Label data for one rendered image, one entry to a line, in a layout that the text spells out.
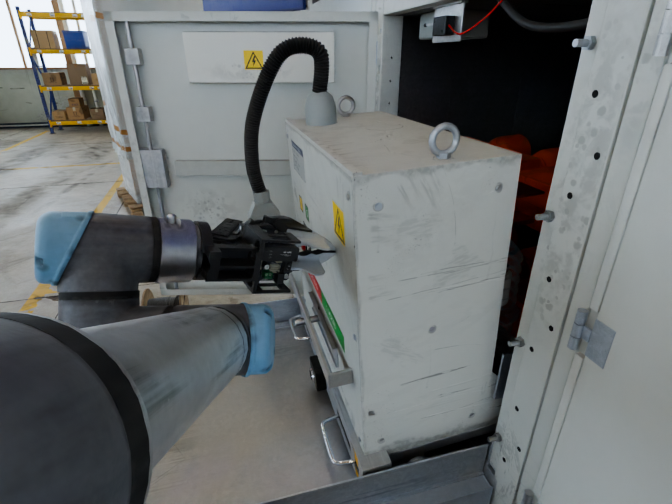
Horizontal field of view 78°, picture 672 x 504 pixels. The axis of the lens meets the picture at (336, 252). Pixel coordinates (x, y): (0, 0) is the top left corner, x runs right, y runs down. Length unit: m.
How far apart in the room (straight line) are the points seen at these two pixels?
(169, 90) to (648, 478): 1.13
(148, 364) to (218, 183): 1.01
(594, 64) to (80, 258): 0.55
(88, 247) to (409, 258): 0.36
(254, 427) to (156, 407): 0.72
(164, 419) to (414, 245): 0.41
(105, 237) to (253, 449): 0.53
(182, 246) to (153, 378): 0.30
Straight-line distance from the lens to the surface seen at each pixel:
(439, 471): 0.80
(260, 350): 0.43
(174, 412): 0.21
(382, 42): 1.06
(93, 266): 0.47
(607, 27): 0.54
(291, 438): 0.87
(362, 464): 0.74
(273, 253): 0.51
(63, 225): 0.48
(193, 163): 1.17
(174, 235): 0.49
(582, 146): 0.54
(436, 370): 0.68
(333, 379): 0.68
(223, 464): 0.86
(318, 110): 0.84
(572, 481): 0.64
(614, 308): 0.50
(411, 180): 0.51
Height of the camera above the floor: 1.48
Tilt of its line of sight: 25 degrees down
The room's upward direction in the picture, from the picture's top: straight up
